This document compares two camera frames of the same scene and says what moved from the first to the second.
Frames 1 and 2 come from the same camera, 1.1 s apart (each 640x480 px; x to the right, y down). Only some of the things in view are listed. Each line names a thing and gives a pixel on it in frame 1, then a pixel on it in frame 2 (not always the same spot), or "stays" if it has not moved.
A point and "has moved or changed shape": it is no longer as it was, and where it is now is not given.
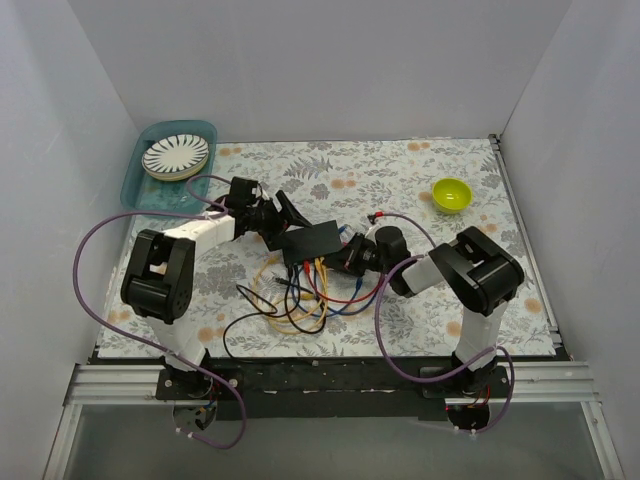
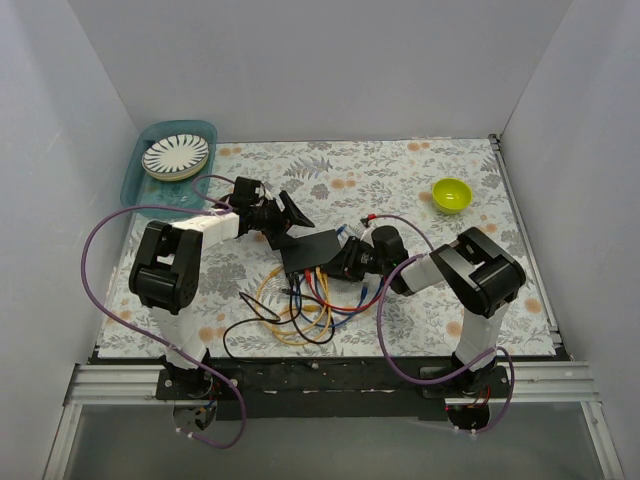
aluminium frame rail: (553, 383) stays
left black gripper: (276, 220) stays
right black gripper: (347, 251) stays
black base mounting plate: (335, 389) stays
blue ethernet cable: (359, 281) to (348, 316)
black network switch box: (311, 242) has moved or changed shape
